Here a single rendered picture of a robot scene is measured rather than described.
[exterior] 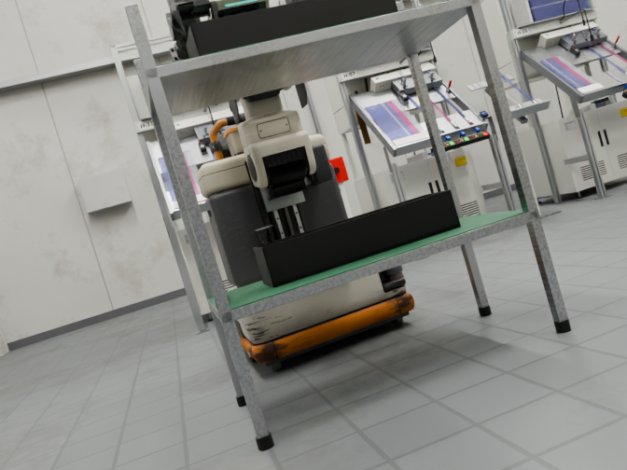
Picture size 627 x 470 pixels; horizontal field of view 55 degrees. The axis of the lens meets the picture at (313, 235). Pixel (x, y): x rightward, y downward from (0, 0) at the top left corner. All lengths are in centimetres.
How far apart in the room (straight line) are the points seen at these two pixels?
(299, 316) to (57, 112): 504
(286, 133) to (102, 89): 472
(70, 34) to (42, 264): 238
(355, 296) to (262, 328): 36
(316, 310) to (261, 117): 72
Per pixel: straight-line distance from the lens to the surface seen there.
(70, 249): 667
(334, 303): 218
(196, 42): 164
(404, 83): 447
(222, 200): 243
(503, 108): 174
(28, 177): 678
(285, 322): 214
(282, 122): 225
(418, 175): 432
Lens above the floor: 53
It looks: 3 degrees down
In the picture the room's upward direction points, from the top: 17 degrees counter-clockwise
